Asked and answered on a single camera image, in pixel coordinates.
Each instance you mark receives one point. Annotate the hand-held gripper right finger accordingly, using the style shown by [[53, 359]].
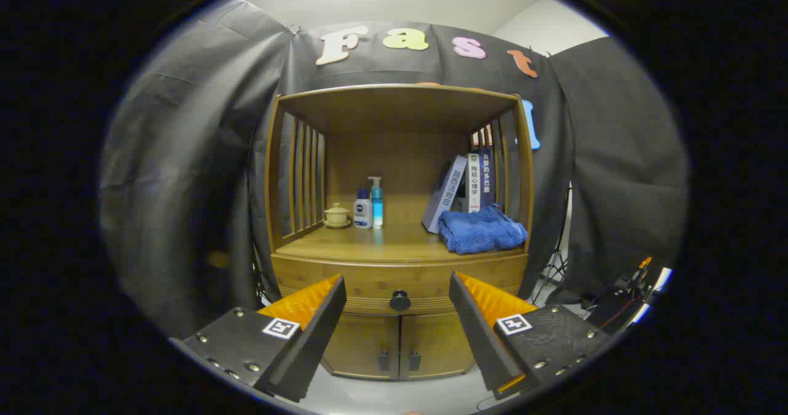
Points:
[[474, 329]]

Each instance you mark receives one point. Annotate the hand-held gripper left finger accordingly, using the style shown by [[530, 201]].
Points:
[[320, 329]]

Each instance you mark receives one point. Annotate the wooden drawer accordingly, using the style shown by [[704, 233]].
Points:
[[369, 273]]

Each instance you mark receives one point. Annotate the black round drawer knob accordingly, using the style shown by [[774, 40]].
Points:
[[400, 301]]

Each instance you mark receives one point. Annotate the wooden cabinet door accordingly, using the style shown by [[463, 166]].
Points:
[[437, 344], [360, 344]]

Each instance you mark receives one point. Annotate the wooden cabinet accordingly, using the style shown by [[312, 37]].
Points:
[[400, 113]]

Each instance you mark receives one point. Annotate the folded blue towel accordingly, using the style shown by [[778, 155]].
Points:
[[480, 233]]

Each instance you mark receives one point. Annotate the beige lidded teacup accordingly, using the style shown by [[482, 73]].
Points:
[[337, 216]]

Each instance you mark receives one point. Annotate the white lotion bottle blue cap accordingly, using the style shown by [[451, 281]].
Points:
[[362, 213]]

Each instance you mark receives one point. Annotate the blue pump bottle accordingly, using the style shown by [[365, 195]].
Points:
[[376, 209]]

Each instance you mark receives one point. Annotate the grey leaning book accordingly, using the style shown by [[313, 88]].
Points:
[[444, 193]]

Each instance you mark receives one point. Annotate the white spine book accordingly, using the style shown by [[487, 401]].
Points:
[[473, 181]]

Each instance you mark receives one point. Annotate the black backdrop cloth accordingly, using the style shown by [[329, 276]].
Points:
[[184, 156]]

